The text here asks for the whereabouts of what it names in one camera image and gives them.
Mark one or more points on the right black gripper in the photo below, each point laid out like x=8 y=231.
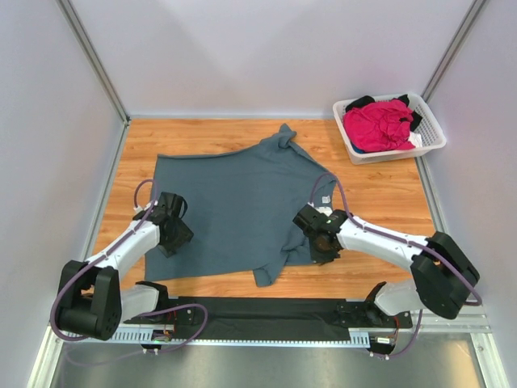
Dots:
x=320 y=259

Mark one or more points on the magenta t shirt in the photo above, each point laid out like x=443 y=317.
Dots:
x=377 y=133

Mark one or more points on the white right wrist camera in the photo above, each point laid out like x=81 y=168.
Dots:
x=325 y=210

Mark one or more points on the rear aluminium table rail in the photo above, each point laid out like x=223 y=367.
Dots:
x=231 y=116

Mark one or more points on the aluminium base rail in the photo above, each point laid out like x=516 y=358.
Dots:
x=355 y=314

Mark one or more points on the black garment in basket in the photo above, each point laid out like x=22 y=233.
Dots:
x=412 y=118

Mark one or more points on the grey blue t shirt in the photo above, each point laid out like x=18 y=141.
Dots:
x=240 y=208

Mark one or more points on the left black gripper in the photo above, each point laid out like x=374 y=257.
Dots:
x=183 y=234

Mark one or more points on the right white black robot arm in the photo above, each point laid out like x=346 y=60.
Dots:
x=442 y=277

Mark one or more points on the blue garment in basket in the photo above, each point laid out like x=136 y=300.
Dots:
x=357 y=150

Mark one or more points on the right aluminium frame post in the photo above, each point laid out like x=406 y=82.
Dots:
x=452 y=50

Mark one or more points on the white garment in basket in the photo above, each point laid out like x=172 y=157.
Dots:
x=415 y=139

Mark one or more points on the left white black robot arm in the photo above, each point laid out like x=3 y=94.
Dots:
x=90 y=302

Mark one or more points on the left aluminium frame post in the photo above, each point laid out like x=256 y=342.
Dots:
x=79 y=30

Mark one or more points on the aluminium frame post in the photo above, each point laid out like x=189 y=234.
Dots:
x=452 y=50
x=79 y=30

